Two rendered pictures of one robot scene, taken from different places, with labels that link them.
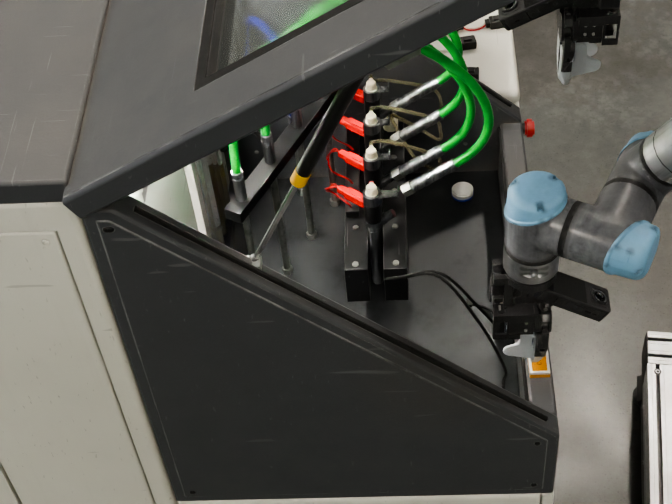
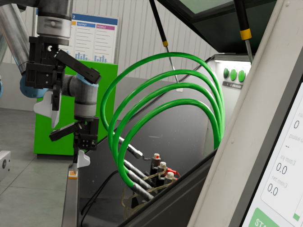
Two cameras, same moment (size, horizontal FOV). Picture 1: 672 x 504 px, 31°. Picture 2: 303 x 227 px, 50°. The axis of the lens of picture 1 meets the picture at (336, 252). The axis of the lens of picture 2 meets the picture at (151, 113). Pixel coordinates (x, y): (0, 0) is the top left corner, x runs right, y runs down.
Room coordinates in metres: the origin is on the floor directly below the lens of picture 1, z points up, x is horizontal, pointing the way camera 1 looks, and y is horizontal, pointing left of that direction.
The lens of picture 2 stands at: (2.19, -0.40, 1.39)
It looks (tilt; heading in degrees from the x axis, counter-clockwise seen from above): 9 degrees down; 161
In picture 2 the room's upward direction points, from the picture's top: 7 degrees clockwise
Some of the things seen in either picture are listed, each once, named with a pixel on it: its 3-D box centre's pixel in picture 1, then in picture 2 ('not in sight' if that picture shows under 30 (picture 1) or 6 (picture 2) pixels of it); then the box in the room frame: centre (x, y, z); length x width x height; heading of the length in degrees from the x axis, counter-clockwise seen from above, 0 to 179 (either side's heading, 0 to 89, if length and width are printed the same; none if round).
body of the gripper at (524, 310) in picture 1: (523, 294); (84, 132); (1.06, -0.25, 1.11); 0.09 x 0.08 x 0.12; 84
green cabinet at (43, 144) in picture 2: not in sight; (75, 106); (-2.37, 0.04, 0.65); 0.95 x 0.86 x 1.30; 85
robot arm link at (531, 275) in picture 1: (531, 258); (84, 109); (1.06, -0.26, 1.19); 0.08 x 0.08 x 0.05
